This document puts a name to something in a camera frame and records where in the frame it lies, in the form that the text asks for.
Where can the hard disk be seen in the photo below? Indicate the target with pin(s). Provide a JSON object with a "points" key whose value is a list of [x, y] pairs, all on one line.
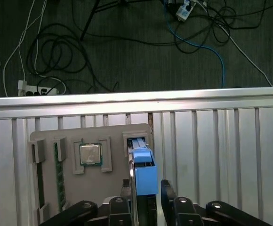
{"points": [[147, 181]]}

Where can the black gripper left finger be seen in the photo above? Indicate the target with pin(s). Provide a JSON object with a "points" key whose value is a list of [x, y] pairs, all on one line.
{"points": [[120, 212]]}

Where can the green RAM stick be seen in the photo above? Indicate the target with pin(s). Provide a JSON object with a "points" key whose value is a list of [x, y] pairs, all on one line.
{"points": [[59, 179]]}

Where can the white power strip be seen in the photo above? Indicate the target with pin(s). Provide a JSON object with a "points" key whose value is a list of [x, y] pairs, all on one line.
{"points": [[33, 89]]}

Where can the grey parts rack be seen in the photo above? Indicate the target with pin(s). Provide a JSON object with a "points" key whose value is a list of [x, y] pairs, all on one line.
{"points": [[91, 188]]}

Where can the silver CPU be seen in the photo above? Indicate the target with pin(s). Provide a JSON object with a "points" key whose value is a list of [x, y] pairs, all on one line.
{"points": [[90, 154]]}

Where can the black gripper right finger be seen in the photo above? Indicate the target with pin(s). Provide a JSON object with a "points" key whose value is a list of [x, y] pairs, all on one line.
{"points": [[183, 212]]}

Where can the white adapter with blue label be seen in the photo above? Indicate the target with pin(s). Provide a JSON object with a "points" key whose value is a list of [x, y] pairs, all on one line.
{"points": [[184, 11]]}

